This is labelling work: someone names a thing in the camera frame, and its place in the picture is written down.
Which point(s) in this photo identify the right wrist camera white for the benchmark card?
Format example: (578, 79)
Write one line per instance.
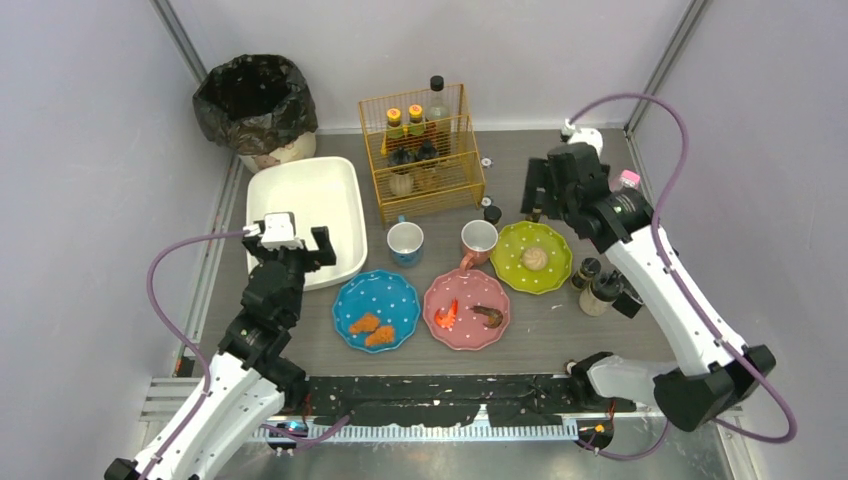
(572, 134)

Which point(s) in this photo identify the steamed bun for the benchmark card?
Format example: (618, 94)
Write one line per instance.
(535, 258)

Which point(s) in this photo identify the pink mug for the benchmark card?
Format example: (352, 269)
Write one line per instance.
(478, 238)

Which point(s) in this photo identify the tall clear oil bottle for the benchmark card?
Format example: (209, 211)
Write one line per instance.
(438, 116)

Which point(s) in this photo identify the fried chicken piece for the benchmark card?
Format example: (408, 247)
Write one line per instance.
(366, 324)
(380, 337)

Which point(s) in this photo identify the white shaker bottle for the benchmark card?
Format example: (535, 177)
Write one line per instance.
(600, 293)

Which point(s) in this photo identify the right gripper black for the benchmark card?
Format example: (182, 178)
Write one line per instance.
(553, 183)

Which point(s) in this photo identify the blue polka dot plate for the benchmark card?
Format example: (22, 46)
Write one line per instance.
(385, 294)

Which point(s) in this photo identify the blue mug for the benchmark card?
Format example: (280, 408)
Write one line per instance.
(405, 240)

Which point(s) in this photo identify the sauce bottle yellow cap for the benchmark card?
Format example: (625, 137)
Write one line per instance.
(394, 135)
(416, 132)

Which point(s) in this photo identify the yellow wire basket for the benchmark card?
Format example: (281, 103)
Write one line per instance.
(461, 177)

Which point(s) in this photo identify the small black cap jar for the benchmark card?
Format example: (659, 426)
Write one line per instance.
(492, 214)

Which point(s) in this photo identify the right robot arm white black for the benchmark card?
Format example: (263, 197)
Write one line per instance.
(715, 368)

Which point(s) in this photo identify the pink polka dot plate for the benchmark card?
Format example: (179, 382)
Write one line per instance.
(469, 287)

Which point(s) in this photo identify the right fried chicken piece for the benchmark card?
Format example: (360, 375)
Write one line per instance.
(380, 337)

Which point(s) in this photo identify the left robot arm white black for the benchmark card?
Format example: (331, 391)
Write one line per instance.
(247, 380)

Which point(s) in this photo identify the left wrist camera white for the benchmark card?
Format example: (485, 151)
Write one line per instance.
(275, 231)

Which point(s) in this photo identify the green polka dot plate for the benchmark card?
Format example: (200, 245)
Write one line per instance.
(513, 240)

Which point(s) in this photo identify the dark spice bottle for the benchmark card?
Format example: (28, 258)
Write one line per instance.
(588, 269)

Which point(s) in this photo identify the red shrimp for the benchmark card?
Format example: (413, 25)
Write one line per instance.
(445, 318)

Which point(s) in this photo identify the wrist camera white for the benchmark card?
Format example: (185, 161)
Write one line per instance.
(275, 231)
(572, 134)

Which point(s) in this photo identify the brown shrimp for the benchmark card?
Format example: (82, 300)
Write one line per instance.
(494, 317)

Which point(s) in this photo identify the white plastic basin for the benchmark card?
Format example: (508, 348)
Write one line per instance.
(321, 191)

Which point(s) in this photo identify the brown spice jar black cap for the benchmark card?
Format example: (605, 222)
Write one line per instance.
(426, 174)

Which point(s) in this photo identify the left fried chicken piece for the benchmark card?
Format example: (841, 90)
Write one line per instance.
(366, 324)

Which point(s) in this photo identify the trash bin with black bag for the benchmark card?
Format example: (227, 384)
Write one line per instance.
(260, 107)

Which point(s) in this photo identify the black base mount strip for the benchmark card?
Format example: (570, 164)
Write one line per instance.
(451, 400)

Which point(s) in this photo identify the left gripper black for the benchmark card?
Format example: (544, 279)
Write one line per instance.
(291, 254)

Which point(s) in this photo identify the small dark pepper bottle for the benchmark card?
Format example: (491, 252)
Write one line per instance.
(537, 208)

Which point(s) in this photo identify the pink box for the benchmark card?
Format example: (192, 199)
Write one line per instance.
(628, 179)

